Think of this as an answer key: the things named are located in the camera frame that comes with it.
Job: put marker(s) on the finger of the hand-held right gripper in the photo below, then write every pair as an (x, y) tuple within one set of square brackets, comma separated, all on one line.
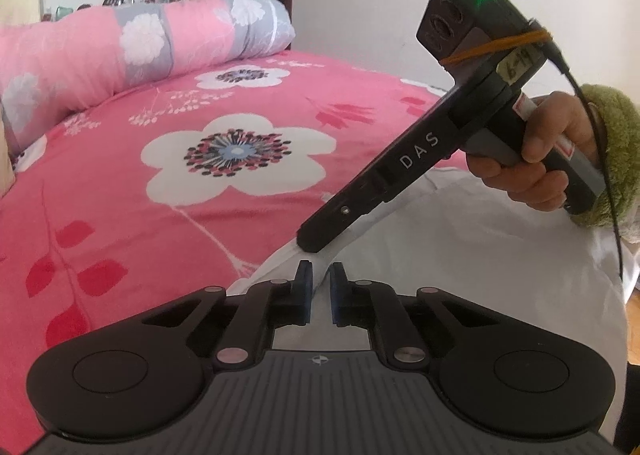
[(340, 215)]

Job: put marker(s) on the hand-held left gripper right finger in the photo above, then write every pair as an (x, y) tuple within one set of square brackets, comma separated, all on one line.
[(338, 292)]

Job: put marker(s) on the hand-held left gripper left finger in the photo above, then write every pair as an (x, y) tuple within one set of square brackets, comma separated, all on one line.
[(303, 292)]

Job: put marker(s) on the light grey shirt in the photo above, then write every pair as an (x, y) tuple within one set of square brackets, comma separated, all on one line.
[(475, 275)]

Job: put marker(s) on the person's right hand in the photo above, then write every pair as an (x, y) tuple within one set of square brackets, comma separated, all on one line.
[(555, 125)]

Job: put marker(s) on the pink grey floral quilt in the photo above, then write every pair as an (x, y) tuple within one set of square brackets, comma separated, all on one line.
[(75, 55)]

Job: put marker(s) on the beige pants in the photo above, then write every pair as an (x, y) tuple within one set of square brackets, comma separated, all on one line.
[(6, 155)]

